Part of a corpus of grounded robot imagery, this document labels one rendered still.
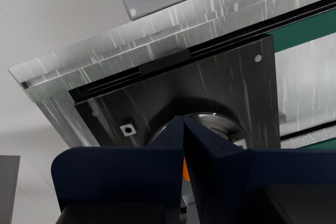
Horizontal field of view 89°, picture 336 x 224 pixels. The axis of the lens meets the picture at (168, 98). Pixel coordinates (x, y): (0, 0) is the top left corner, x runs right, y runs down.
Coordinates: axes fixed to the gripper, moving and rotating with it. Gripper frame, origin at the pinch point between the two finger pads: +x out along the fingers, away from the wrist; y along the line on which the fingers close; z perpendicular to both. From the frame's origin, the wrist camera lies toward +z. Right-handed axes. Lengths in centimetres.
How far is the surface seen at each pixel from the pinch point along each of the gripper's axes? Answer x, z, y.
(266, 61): 12.9, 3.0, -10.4
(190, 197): 5.0, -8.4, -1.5
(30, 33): 22.4, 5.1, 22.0
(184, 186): 5.8, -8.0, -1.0
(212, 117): 11.2, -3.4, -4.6
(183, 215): 15.0, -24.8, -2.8
